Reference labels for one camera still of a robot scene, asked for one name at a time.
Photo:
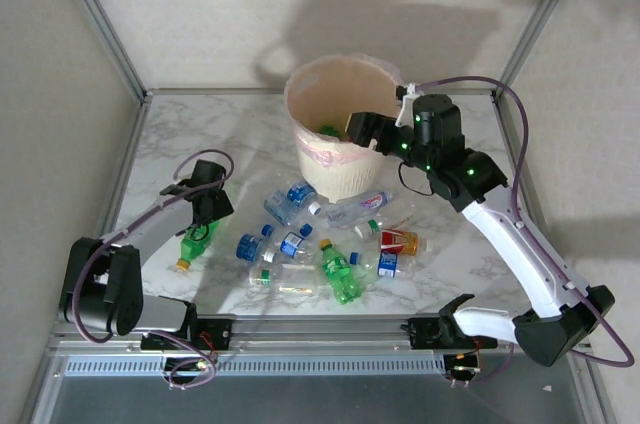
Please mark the aluminium frame crossbar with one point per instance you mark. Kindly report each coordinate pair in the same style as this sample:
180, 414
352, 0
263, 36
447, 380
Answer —
225, 91

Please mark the clear bottle green white cap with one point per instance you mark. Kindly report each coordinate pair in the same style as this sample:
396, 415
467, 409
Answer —
290, 279

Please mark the cream ribbed waste bin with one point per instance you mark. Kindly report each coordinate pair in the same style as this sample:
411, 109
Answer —
340, 179

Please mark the dark blue label white-cap bottle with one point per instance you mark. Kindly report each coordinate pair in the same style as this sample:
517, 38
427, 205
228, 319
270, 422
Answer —
300, 192
248, 246

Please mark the aluminium mounting rail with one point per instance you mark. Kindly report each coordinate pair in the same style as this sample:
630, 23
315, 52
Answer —
320, 331

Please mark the light blue label soda bottle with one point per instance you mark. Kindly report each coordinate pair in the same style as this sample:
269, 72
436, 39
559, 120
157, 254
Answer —
275, 206

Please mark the aluminium table side rail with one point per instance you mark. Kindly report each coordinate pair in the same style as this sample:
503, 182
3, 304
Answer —
506, 124
116, 194

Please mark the blue white label blue-cap bottle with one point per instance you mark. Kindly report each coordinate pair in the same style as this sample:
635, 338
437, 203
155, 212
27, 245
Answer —
389, 265

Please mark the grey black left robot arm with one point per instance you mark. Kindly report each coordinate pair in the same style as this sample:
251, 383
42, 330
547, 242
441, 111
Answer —
120, 294

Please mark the aluminium frame post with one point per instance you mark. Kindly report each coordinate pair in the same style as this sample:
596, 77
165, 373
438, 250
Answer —
100, 19
539, 19

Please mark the red orange label bottle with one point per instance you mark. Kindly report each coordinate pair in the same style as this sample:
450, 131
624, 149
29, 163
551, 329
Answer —
400, 242

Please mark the pink plastic bin liner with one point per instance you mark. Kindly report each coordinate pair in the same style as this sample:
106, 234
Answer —
322, 156

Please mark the clear bottle pink blue label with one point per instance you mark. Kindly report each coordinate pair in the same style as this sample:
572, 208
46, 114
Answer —
360, 205

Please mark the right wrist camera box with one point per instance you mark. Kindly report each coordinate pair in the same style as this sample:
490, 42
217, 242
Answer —
406, 104

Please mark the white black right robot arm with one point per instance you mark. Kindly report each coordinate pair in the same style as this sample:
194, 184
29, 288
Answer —
505, 244

